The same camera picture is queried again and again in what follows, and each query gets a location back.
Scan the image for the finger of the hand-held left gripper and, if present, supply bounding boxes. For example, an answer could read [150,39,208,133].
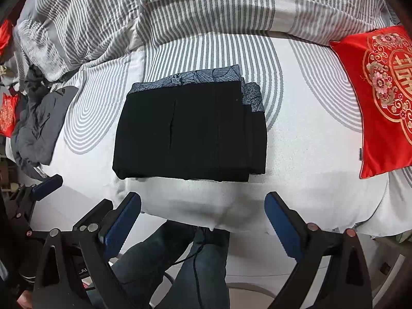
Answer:
[13,174,64,221]
[72,199,114,232]

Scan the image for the small red embroidered cushion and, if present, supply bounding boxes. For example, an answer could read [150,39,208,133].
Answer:
[0,93,20,137]

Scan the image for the grey white striped duvet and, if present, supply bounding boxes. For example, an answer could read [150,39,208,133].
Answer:
[13,0,400,82]

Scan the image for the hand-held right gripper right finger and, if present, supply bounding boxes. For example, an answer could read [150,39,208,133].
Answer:
[264,191,374,309]

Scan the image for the large red embroidered cushion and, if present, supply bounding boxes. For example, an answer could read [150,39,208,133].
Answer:
[329,25,412,180]

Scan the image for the black cable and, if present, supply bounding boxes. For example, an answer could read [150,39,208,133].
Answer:
[161,227,211,309]

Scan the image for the person's blue jeans legs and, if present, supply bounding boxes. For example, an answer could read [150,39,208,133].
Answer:
[109,220,230,309]

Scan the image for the white bed sheet grey stripes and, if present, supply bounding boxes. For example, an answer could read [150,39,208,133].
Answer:
[6,27,412,237]

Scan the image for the white round object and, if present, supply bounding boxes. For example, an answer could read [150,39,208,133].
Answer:
[161,272,278,300]

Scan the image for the plain red cushion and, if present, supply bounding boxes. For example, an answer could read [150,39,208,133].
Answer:
[0,19,14,57]

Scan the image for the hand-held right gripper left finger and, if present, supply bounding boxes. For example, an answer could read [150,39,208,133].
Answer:
[34,191,142,309]

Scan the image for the black pants with patterned waistband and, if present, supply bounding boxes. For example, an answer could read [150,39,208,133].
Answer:
[112,64,268,182]

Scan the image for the grey garment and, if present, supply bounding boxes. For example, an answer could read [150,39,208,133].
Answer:
[11,64,79,179]

